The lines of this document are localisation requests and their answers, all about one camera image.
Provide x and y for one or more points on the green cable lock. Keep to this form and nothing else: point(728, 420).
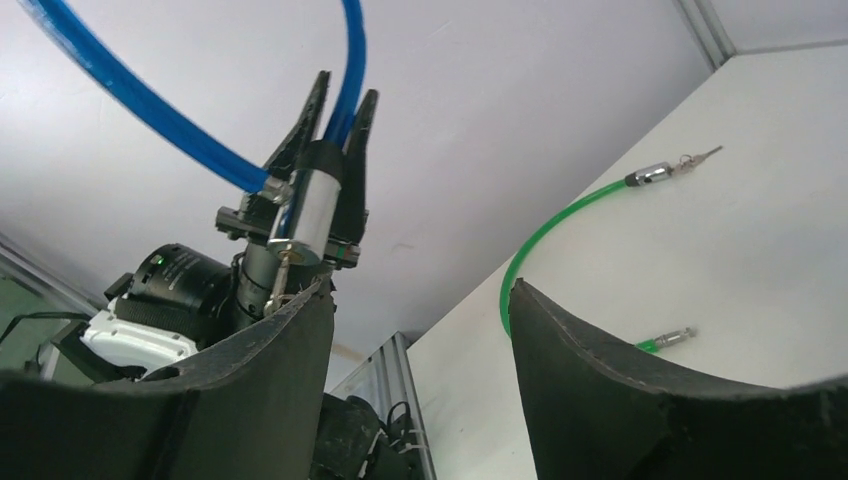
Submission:
point(636, 179)

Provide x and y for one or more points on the blue cable lock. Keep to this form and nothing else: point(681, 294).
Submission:
point(166, 126)

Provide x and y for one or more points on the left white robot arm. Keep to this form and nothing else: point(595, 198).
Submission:
point(175, 306)

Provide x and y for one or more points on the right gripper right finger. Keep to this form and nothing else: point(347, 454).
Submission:
point(597, 407)

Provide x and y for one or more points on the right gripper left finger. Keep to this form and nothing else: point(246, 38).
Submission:
point(246, 408)

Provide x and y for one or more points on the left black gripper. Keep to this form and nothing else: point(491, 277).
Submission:
point(322, 230)

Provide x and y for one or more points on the silver keys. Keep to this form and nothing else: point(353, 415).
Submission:
point(281, 292)

